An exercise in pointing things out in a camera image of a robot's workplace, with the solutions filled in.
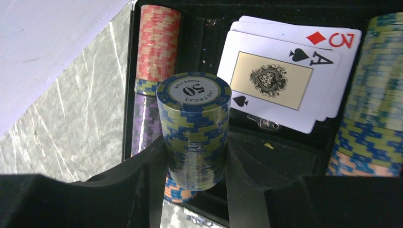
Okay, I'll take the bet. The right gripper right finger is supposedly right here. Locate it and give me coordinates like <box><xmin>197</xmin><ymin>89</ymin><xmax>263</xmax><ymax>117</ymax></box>
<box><xmin>226</xmin><ymin>139</ymin><xmax>403</xmax><ymax>228</ymax></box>

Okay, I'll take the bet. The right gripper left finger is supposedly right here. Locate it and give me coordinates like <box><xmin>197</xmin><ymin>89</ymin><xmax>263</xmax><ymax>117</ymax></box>
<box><xmin>0</xmin><ymin>137</ymin><xmax>167</xmax><ymax>228</ymax></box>

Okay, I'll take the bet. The green purple chip row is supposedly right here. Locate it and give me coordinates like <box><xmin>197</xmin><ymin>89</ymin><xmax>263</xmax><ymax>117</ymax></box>
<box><xmin>326</xmin><ymin>12</ymin><xmax>403</xmax><ymax>177</ymax></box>

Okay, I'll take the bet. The black aluminium poker case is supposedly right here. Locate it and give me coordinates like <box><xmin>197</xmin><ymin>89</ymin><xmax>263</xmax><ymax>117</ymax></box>
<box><xmin>121</xmin><ymin>0</ymin><xmax>403</xmax><ymax>228</ymax></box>

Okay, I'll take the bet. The ace of spades card deck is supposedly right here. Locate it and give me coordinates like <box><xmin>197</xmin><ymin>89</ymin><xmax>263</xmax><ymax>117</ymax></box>
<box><xmin>217</xmin><ymin>31</ymin><xmax>342</xmax><ymax>133</ymax></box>

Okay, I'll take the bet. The three of diamonds card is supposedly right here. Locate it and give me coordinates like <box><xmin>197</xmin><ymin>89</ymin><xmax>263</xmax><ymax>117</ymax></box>
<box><xmin>230</xmin><ymin>16</ymin><xmax>362</xmax><ymax>122</ymax></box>

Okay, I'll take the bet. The purple orange chip row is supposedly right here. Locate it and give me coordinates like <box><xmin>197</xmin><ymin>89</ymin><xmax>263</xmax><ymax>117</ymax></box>
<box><xmin>131</xmin><ymin>4</ymin><xmax>181</xmax><ymax>156</ymax></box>

